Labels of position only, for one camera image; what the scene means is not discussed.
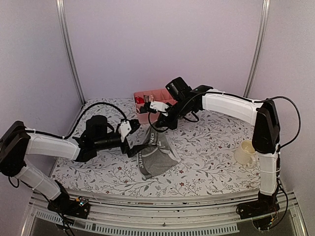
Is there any right aluminium frame post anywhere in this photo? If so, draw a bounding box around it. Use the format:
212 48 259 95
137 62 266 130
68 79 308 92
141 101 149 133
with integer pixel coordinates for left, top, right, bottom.
243 0 271 98

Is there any left aluminium frame post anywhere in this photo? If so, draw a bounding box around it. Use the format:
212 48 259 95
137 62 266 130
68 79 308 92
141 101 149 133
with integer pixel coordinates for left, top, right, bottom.
56 0 86 105

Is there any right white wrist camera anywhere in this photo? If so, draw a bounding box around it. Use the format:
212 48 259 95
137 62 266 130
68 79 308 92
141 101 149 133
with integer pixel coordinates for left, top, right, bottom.
144 101 170 116

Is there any grey boxer briefs lettered band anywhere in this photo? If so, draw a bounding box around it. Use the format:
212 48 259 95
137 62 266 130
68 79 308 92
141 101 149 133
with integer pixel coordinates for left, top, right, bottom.
136 127 180 180

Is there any grey underwear cream waistband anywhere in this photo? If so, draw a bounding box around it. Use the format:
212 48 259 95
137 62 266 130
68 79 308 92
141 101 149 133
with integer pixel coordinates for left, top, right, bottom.
144 94 155 103

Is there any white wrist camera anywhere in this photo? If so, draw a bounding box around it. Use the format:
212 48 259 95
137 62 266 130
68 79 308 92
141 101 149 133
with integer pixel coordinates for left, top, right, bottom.
144 101 170 116
117 119 141 143

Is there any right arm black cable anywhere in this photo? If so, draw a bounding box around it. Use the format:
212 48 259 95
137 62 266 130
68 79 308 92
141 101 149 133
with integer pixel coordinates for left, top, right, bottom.
147 96 301 148

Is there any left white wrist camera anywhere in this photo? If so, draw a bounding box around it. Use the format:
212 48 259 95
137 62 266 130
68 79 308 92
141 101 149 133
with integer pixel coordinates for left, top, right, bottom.
117 119 141 143

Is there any pink divided organizer box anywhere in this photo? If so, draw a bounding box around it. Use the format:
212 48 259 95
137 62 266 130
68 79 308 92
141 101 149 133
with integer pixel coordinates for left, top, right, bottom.
133 88 176 124

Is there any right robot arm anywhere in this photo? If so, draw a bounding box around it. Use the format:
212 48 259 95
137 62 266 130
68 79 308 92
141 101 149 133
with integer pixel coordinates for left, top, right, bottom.
150 77 280 214

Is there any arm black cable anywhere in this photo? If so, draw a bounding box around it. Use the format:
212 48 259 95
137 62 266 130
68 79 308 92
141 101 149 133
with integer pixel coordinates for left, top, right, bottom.
7 102 128 189
147 96 301 148

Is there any aluminium frame post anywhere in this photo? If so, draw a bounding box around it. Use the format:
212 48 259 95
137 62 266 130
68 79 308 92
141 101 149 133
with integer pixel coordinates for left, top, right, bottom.
56 0 86 105
243 0 271 98

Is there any cream ceramic mug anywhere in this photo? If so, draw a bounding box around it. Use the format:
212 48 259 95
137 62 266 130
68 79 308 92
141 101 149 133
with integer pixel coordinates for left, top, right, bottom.
234 140 257 169

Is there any red rolled cloth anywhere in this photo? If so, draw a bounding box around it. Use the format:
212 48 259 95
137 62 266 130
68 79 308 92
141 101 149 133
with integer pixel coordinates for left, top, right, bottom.
135 96 145 104

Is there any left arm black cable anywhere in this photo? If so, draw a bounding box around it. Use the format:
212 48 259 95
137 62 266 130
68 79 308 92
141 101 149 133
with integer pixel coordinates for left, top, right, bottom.
7 102 128 189

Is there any dark rolled cloth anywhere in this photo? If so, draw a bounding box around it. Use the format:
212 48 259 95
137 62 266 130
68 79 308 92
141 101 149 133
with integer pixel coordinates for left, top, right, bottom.
139 106 147 114

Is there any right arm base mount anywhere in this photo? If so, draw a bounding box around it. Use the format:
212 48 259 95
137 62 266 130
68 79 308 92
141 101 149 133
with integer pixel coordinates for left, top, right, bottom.
236 191 280 219

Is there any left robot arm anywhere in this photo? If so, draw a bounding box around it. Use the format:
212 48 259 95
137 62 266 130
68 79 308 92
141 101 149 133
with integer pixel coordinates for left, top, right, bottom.
0 115 147 213

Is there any floral table cloth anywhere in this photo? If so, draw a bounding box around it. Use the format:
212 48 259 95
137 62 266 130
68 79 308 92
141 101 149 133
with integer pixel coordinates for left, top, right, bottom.
51 111 260 197

